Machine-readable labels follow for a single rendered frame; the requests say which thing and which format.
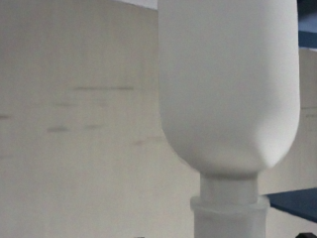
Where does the pale grey cylinder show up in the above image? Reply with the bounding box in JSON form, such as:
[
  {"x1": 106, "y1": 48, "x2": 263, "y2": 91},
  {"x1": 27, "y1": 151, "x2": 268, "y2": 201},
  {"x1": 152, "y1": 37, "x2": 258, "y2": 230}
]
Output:
[{"x1": 158, "y1": 0, "x2": 300, "y2": 238}]

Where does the blue shelving unit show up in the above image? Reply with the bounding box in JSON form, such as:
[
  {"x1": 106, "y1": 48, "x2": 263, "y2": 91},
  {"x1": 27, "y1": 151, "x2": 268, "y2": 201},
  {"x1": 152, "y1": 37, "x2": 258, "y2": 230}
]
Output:
[{"x1": 259, "y1": 0, "x2": 317, "y2": 225}]

